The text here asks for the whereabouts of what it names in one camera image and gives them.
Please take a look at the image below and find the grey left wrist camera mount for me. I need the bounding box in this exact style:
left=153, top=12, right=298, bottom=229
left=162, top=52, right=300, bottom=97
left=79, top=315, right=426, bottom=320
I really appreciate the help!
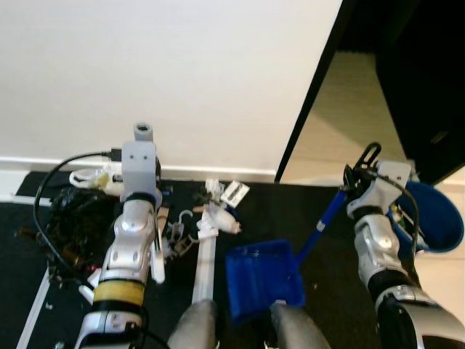
left=120, top=122, right=161, bottom=201

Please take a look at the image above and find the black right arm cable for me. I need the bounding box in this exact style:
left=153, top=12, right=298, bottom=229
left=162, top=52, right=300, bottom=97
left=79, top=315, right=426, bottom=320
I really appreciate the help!
left=363, top=169, right=420, bottom=255

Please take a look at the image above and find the wide white strip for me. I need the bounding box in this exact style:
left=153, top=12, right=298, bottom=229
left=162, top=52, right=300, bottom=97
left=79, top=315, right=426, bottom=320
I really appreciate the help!
left=190, top=218, right=219, bottom=302

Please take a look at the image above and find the white printed packet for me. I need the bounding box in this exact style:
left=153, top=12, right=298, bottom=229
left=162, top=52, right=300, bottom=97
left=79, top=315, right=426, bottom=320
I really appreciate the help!
left=220, top=182, right=250, bottom=208

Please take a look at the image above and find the white plastic bag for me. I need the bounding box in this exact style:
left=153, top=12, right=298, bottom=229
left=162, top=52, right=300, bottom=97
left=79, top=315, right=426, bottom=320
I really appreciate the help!
left=70, top=166, right=124, bottom=196

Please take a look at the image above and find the grey robot left leg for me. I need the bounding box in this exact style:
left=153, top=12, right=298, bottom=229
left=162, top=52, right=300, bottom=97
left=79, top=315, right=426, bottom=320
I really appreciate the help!
left=169, top=300, right=219, bottom=349

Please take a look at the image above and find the white hand brush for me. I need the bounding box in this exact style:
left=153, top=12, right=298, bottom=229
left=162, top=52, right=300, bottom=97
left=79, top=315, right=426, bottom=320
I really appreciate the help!
left=149, top=204, right=168, bottom=284

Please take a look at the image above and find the black door frame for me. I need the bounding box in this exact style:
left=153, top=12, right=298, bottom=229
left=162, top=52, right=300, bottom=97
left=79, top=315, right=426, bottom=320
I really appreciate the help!
left=275, top=0, right=357, bottom=184

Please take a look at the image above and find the grey robot leg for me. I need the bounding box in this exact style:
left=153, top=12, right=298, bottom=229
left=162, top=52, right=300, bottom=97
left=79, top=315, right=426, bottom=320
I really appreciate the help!
left=169, top=300, right=219, bottom=349
left=265, top=302, right=324, bottom=349

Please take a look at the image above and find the grey robot right leg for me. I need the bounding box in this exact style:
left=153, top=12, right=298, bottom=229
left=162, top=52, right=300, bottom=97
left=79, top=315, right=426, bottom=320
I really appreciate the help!
left=265, top=302, right=324, bottom=349

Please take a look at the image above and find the black door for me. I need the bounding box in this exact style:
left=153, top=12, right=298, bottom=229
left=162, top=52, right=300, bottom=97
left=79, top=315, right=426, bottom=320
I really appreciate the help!
left=374, top=0, right=465, bottom=186

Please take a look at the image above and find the blue long-handled dustpan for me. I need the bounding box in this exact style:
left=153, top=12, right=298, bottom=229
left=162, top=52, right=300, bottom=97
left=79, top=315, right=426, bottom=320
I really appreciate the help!
left=224, top=188, right=349, bottom=324

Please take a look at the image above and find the black plastic bag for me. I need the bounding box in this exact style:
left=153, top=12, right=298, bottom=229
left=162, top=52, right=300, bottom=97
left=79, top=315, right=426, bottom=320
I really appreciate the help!
left=33, top=188, right=117, bottom=270

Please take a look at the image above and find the blue plastic bucket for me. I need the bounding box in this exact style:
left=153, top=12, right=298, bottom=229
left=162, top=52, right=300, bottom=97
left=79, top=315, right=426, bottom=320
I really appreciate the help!
left=389, top=180, right=465, bottom=254

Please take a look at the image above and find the black floor mat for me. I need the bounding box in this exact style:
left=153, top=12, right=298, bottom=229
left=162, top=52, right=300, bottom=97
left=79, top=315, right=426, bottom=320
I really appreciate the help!
left=0, top=171, right=408, bottom=349

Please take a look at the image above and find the thin white strip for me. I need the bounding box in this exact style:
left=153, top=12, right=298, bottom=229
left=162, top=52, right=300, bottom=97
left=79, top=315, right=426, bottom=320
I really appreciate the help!
left=15, top=269, right=52, bottom=349

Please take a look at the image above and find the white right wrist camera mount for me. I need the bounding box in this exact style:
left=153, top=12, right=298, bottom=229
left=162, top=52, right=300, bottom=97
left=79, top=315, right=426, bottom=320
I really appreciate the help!
left=347, top=161, right=413, bottom=219

